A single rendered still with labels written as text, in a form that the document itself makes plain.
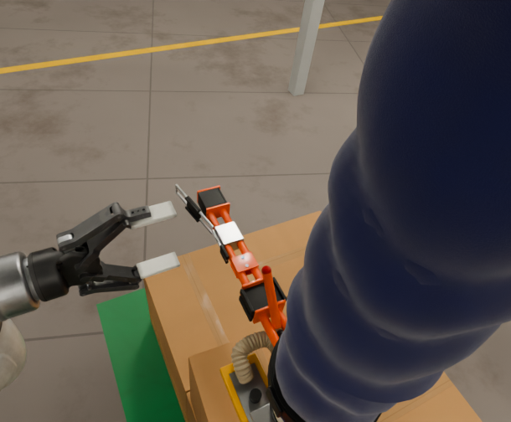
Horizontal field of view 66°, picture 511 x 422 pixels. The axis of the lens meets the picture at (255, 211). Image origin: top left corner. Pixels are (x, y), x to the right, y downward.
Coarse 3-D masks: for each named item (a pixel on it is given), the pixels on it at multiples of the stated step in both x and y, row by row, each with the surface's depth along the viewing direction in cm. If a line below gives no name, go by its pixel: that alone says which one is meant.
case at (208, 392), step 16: (208, 352) 118; (224, 352) 118; (256, 352) 119; (192, 368) 114; (208, 368) 114; (192, 384) 124; (208, 384) 111; (224, 384) 112; (192, 400) 139; (208, 400) 109; (224, 400) 109; (208, 416) 106; (224, 416) 106
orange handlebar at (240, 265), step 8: (224, 208) 116; (208, 216) 114; (224, 216) 115; (216, 224) 112; (240, 248) 108; (232, 256) 105; (240, 256) 105; (248, 256) 105; (232, 264) 104; (240, 264) 103; (248, 264) 104; (256, 264) 104; (240, 272) 102; (248, 272) 105; (256, 272) 103; (240, 280) 101; (248, 280) 101; (280, 312) 96; (264, 320) 94; (264, 328) 94; (272, 328) 93; (272, 336) 91; (272, 344) 91
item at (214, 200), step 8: (200, 192) 118; (208, 192) 118; (216, 192) 119; (200, 200) 117; (208, 200) 116; (216, 200) 116; (224, 200) 117; (208, 208) 114; (216, 208) 115; (216, 216) 117
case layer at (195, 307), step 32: (288, 224) 208; (192, 256) 188; (256, 256) 192; (288, 256) 194; (160, 288) 175; (192, 288) 176; (224, 288) 178; (288, 288) 182; (160, 320) 165; (192, 320) 166; (224, 320) 168; (192, 352) 157; (448, 384) 160; (192, 416) 149; (384, 416) 149; (416, 416) 150; (448, 416) 151
